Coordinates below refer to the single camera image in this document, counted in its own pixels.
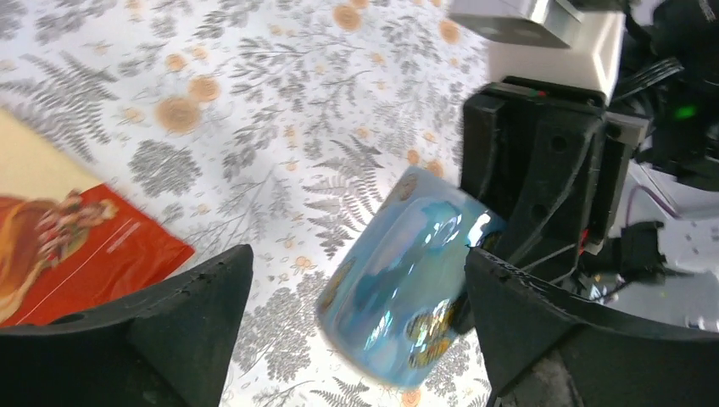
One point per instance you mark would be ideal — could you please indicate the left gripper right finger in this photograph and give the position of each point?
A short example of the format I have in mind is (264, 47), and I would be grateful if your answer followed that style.
(543, 346)

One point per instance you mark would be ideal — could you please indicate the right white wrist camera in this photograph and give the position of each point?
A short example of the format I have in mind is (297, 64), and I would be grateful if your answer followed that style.
(567, 43)

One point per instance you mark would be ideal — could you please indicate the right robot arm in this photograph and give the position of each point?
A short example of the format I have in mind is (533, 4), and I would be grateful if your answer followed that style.
(665, 109)

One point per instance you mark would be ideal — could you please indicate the blue iridescent mug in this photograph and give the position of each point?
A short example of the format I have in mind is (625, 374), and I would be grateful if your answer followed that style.
(388, 307)

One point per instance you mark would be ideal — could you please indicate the cassava chips bag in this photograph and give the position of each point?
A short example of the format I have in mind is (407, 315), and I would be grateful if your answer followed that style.
(69, 242)

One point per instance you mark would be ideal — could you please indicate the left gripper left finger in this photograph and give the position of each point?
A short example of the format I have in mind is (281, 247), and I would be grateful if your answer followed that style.
(167, 345)

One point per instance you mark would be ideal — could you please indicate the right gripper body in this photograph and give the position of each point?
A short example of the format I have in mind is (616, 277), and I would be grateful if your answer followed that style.
(542, 157)

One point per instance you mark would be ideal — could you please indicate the floral tablecloth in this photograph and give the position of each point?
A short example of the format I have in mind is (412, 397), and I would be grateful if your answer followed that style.
(281, 124)

